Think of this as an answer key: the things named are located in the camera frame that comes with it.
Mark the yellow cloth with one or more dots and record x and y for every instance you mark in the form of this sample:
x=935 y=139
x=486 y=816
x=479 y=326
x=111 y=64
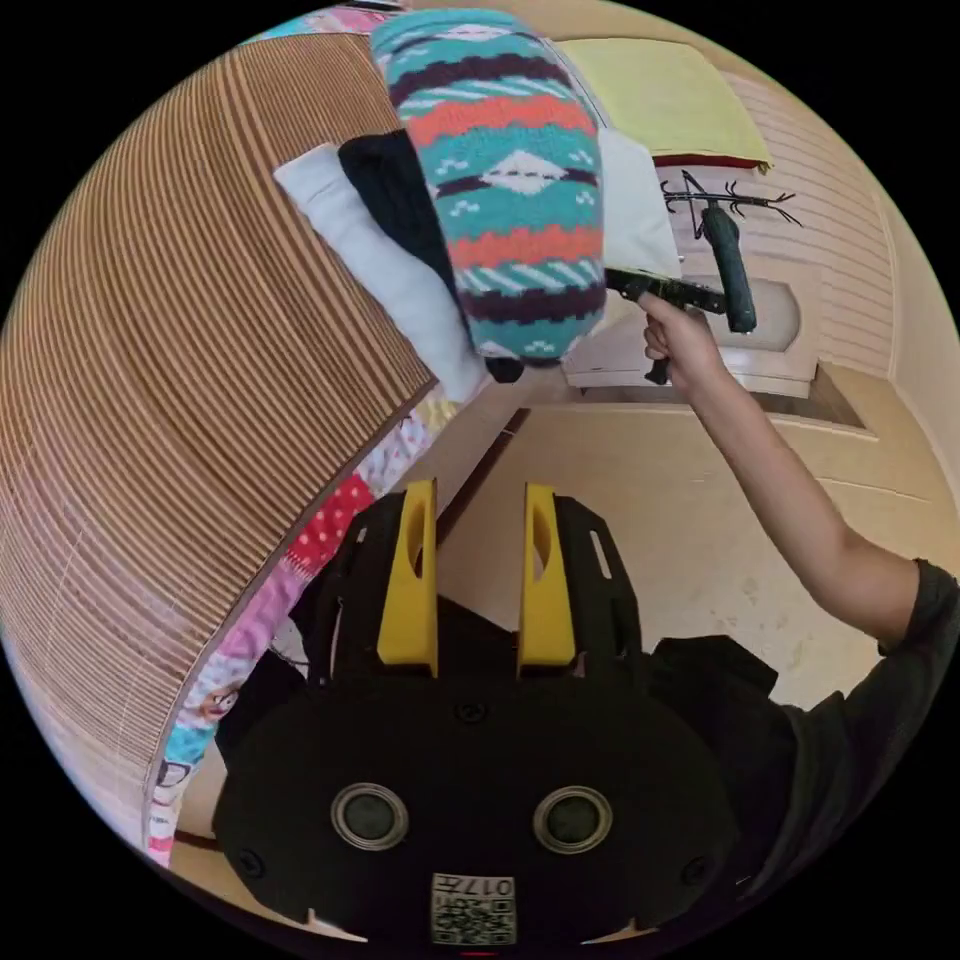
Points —
x=667 y=97

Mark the white panelled cupboard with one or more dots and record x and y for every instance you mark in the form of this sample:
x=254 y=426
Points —
x=847 y=285

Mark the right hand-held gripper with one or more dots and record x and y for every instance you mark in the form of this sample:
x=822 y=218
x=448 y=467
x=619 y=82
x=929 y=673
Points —
x=686 y=294

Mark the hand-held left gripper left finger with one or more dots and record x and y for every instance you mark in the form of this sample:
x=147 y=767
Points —
x=409 y=592

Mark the person's right forearm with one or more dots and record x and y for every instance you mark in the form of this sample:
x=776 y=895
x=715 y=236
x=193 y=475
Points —
x=787 y=495

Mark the black branched wall hanger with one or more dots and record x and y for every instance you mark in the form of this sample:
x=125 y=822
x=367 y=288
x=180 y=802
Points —
x=750 y=201

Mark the patterned knit sweater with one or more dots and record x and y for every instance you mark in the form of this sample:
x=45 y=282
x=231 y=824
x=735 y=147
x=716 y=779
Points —
x=510 y=210

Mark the pile of clothes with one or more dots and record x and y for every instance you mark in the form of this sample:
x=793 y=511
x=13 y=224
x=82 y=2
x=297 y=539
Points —
x=390 y=255

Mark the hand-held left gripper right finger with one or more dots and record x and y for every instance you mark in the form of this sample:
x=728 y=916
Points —
x=547 y=600

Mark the person's body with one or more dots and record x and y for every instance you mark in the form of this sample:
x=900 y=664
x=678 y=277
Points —
x=825 y=787

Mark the person's right hand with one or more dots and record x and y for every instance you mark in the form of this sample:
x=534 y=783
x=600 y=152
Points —
x=686 y=345

